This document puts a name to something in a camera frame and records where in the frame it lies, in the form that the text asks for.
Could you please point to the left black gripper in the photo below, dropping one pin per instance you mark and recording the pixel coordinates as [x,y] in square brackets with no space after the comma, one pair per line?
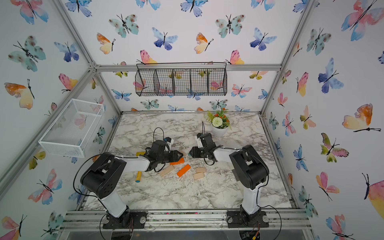
[174,156]

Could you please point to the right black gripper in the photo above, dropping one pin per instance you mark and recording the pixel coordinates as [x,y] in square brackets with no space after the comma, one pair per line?
[194,153]

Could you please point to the orange rectangular block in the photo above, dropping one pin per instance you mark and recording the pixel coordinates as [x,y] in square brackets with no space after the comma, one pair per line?
[183,171]
[181,161]

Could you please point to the long natural wood block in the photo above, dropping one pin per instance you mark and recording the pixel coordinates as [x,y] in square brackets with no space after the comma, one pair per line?
[166,171]

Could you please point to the short natural wood block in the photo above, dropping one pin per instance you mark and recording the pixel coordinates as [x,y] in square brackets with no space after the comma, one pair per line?
[201,170]

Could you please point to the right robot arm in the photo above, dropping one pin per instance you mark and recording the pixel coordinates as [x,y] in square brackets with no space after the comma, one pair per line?
[253,174]

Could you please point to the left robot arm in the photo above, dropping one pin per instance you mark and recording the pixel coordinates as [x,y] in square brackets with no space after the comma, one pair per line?
[102,177]

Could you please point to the potted artificial flower plant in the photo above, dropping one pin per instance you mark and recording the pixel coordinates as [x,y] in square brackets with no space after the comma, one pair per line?
[219,121]

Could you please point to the yellow toy shovel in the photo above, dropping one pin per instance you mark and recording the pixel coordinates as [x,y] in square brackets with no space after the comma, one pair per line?
[139,174]

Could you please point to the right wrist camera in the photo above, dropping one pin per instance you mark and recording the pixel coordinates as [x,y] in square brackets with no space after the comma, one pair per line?
[199,140]

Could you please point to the black wire wall basket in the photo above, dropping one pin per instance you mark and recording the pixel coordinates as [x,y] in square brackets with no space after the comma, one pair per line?
[181,79]

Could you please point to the white mesh wall basket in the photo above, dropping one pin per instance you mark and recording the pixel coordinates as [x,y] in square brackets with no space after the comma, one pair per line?
[70,132]

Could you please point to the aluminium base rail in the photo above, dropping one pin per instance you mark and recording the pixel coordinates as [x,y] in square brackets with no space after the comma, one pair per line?
[179,220]

